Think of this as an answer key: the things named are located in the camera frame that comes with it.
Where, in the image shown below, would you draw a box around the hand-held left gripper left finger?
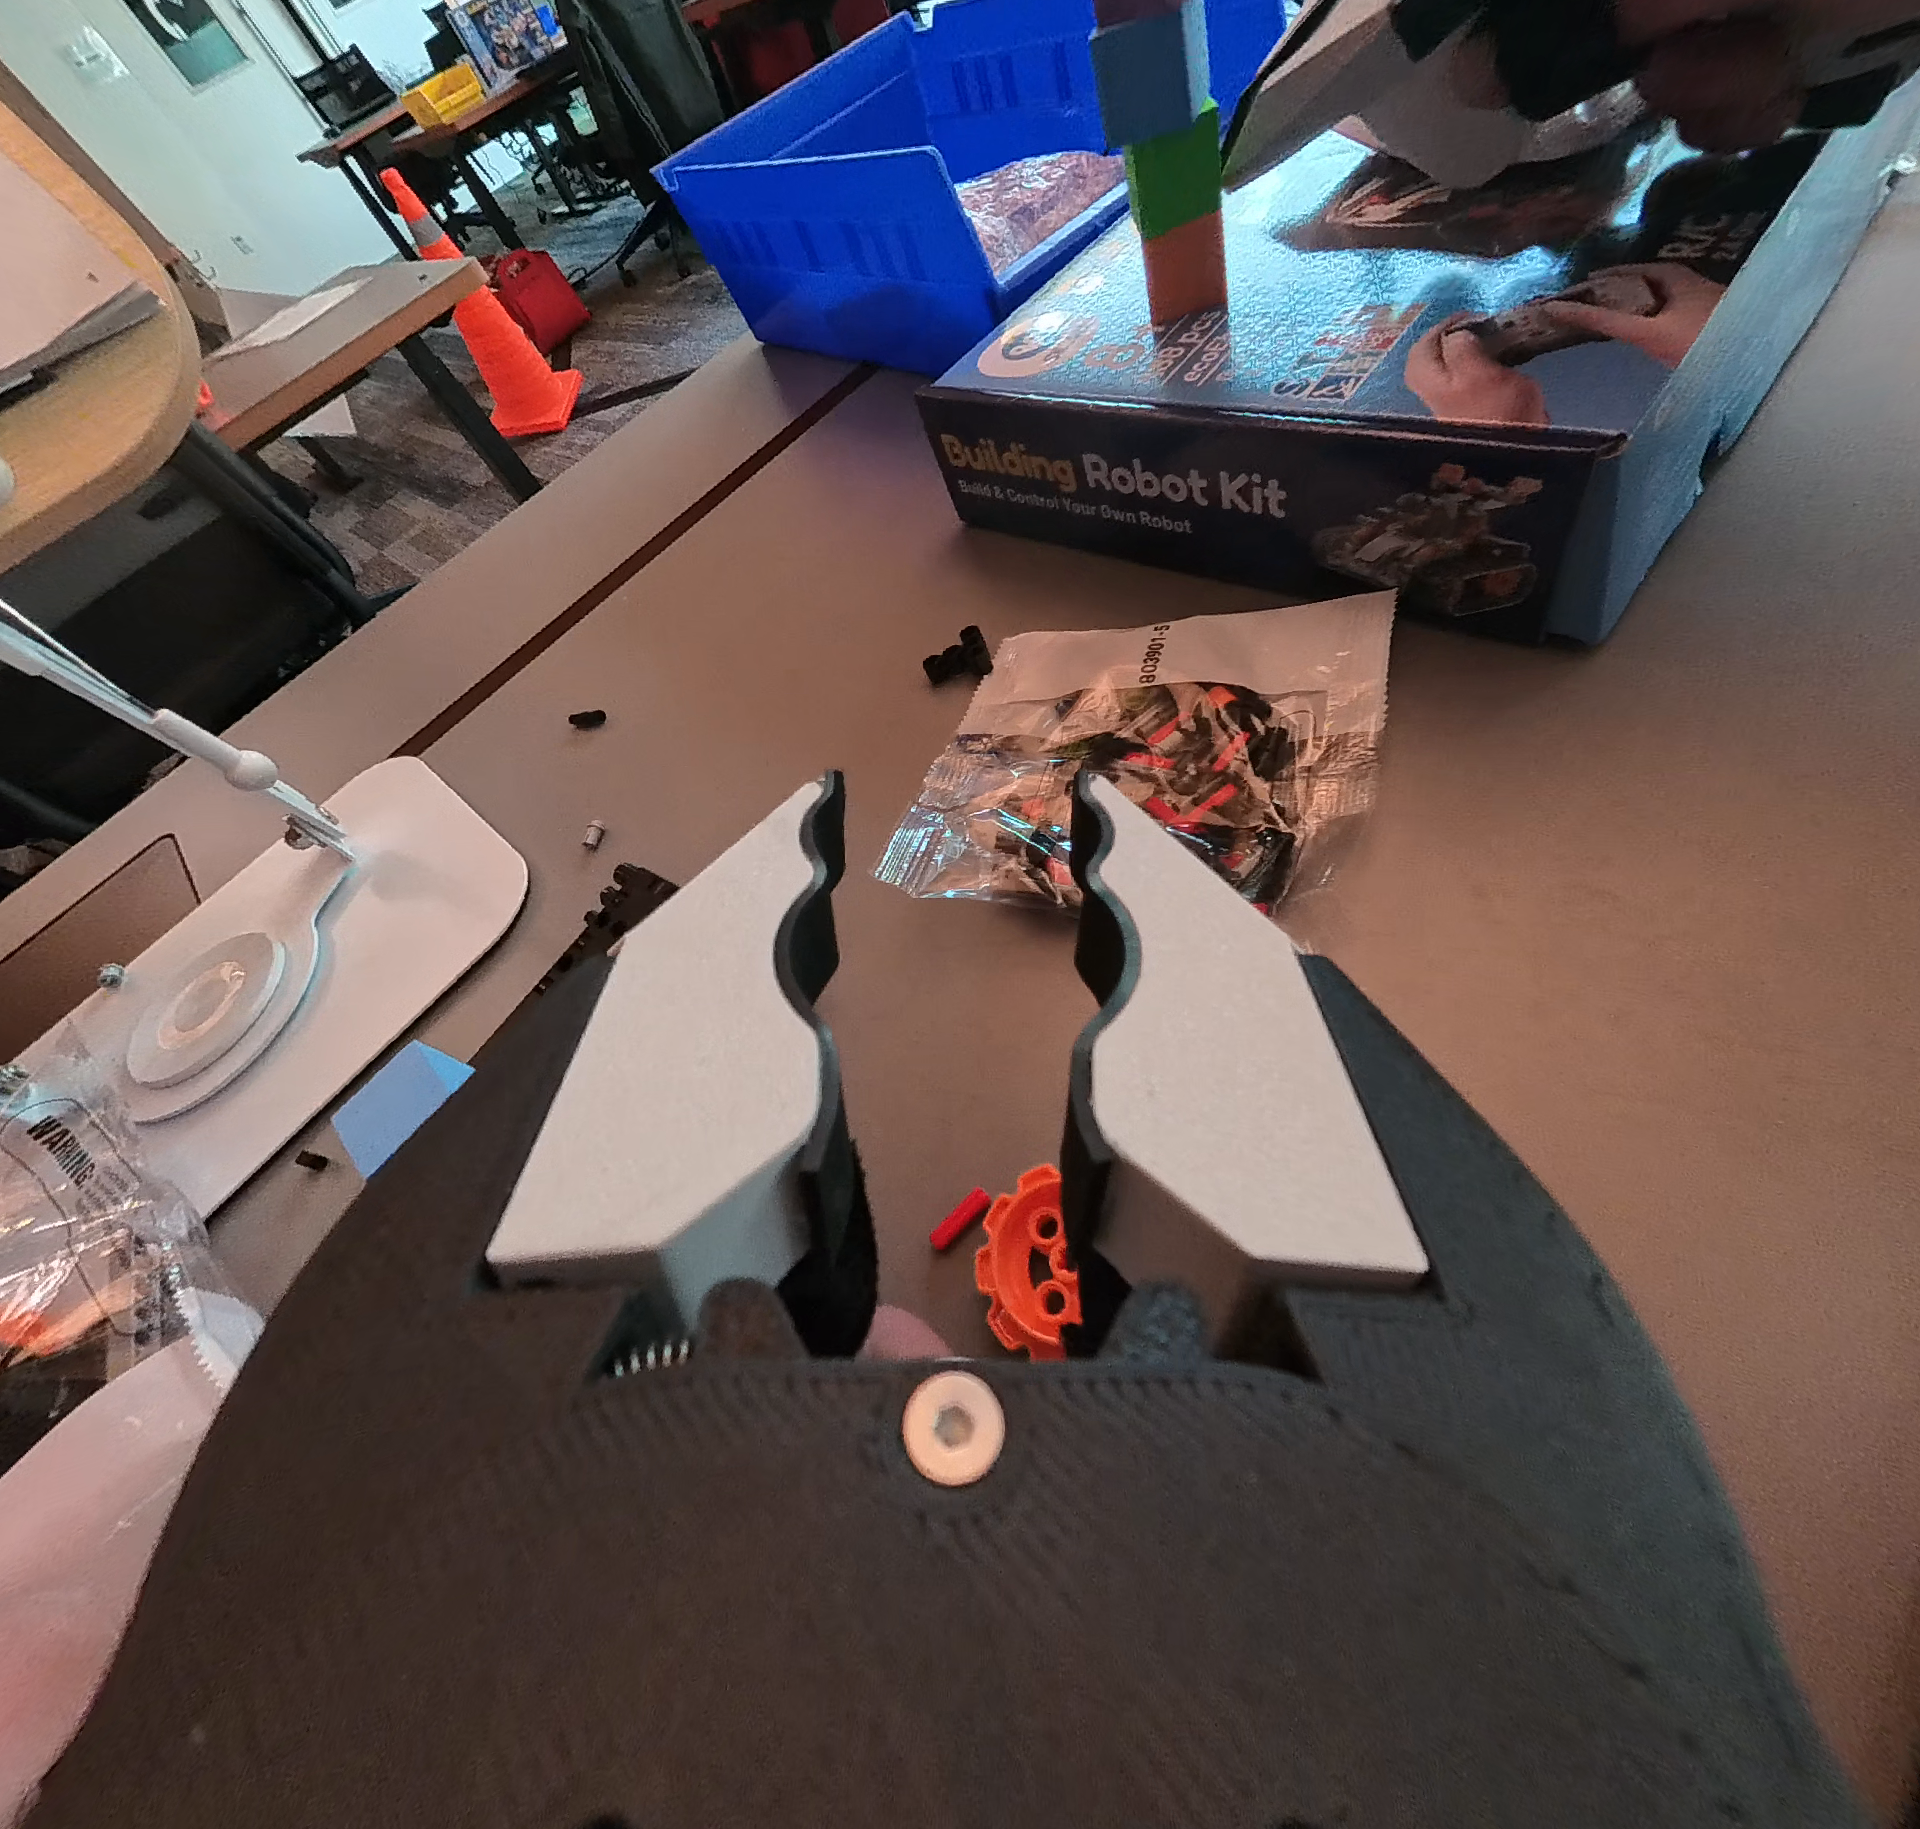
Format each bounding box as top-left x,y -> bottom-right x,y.
486,769 -> 882,1364

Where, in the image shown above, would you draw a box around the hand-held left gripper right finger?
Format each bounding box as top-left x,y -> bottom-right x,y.
1060,769 -> 1434,1364

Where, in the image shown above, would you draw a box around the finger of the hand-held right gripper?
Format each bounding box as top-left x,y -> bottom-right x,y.
1221,0 -> 1591,198
1385,0 -> 1585,193

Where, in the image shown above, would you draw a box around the green foam cube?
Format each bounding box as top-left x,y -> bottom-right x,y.
1126,112 -> 1225,232

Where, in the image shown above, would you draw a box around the orange foam cube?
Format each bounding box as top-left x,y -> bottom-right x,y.
1142,200 -> 1234,321

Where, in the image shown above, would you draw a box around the clear bag with orange gears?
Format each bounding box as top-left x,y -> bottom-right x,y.
0,1054 -> 278,1816

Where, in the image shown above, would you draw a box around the grey desk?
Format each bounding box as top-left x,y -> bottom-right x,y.
0,163 -> 1920,1829

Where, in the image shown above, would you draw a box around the black perforated brick plate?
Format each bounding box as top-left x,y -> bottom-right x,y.
533,862 -> 678,992

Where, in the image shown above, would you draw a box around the orange gear wheel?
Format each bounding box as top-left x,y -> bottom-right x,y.
972,1162 -> 1085,1360

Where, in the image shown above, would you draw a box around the bubble wrap packet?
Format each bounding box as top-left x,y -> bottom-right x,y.
951,141 -> 1135,262

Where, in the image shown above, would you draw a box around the clear bag black red parts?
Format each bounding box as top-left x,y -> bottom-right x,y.
875,590 -> 1399,915

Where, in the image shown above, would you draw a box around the blue robot kit box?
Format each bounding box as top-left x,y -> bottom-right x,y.
914,104 -> 1920,644

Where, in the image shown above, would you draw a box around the blue storage bin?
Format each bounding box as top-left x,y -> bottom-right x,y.
652,0 -> 1290,377

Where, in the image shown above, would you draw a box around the black chair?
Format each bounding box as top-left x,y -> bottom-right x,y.
0,403 -> 372,849

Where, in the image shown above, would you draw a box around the orange traffic cone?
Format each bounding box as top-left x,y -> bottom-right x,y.
378,167 -> 586,441

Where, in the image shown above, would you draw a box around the colourful product box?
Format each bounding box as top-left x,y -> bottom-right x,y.
451,0 -> 563,78

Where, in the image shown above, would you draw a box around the wooden side table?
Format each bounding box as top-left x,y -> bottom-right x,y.
199,254 -> 546,507

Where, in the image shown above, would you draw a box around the instruction booklet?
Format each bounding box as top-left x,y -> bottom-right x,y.
0,157 -> 162,395

